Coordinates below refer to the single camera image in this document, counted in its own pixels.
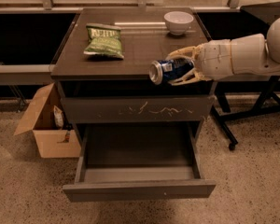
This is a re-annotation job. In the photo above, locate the open cardboard box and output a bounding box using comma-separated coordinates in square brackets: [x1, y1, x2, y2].
[14, 83, 80, 158]

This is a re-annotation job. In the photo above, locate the scratched grey top drawer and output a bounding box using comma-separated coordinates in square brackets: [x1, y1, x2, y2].
[61, 95, 214, 123]

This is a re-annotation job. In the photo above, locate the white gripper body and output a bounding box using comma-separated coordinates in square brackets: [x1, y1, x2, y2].
[195, 39, 233, 80]

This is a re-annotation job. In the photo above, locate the green chip bag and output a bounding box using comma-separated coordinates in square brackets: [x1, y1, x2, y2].
[84, 23, 124, 59]

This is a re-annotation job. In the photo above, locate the dark side table top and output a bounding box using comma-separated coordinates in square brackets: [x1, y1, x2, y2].
[240, 2, 280, 24]

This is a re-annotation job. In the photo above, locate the white ceramic bowl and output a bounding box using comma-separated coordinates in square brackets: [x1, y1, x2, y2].
[163, 11, 194, 35]

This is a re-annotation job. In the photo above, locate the dark grey drawer cabinet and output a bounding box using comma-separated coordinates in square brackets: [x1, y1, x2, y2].
[51, 7, 216, 141]

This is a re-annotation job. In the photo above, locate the blue pepsi can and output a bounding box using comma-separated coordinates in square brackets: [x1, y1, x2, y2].
[148, 58, 194, 85]

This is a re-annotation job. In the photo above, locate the snack packet in box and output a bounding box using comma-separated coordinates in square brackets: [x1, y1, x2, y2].
[53, 106, 63, 129]

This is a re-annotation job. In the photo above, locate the open grey middle drawer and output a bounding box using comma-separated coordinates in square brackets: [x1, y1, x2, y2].
[63, 122, 216, 202]

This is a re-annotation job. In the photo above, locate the black rolling stand base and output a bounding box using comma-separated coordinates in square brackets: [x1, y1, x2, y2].
[211, 76, 280, 151]

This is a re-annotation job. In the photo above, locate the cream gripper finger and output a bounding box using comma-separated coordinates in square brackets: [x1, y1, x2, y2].
[166, 45, 203, 60]
[170, 68, 204, 86]

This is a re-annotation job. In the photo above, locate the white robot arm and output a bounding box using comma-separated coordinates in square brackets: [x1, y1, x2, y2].
[167, 18, 280, 86]

